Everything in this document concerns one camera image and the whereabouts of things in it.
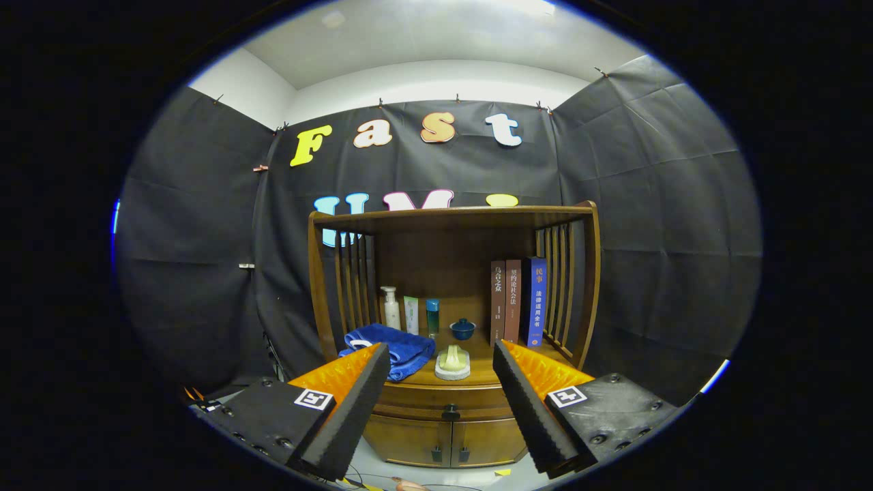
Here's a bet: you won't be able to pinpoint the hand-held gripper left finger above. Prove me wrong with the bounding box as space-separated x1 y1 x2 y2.
188 342 391 481

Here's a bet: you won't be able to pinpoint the blue book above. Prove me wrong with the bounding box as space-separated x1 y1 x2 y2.
521 256 548 348

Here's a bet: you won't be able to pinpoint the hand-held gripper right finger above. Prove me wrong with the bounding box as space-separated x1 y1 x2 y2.
492 339 686 479

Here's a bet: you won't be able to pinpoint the reddish brown book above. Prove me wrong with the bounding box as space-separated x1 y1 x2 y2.
504 258 523 344

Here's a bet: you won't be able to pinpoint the wooden countertop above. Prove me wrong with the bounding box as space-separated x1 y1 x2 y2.
334 334 580 389

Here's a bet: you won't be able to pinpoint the wooden drawer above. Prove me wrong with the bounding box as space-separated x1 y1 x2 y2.
372 382 514 423

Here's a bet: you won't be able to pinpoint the floor cables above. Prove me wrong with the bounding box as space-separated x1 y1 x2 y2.
340 467 400 491

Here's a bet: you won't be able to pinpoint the wooden cabinet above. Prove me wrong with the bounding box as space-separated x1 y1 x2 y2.
307 200 602 469

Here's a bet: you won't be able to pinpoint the white pump bottle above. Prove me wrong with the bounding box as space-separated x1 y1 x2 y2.
381 286 402 331

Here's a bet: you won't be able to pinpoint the wooden cabinet door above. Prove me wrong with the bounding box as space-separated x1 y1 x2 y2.
450 417 529 468
361 413 452 468

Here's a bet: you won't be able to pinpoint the blue folded towel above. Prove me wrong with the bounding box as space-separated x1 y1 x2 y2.
339 323 436 383

